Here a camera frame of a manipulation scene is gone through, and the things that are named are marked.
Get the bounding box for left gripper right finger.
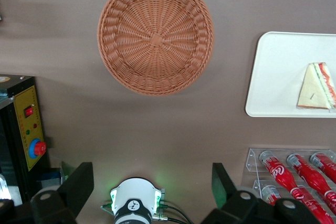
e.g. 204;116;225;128
202;162;326;224

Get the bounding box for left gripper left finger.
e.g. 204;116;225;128
0;162;95;224

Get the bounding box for triangular sandwich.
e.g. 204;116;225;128
296;61;336;110

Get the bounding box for cream plastic tray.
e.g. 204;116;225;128
245;31;336;118

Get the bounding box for brown wicker basket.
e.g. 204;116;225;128
97;0;215;96

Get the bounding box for red cola bottle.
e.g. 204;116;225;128
261;185;283;206
258;150;299;193
290;188;334;224
309;152;336;183
327;195;336;216
286;153;333;198

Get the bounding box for clear acrylic bottle rack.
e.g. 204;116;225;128
245;147;336;224

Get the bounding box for black food warmer machine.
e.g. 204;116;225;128
0;74;69;206

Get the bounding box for black base cables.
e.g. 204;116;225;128
153;201;196;224

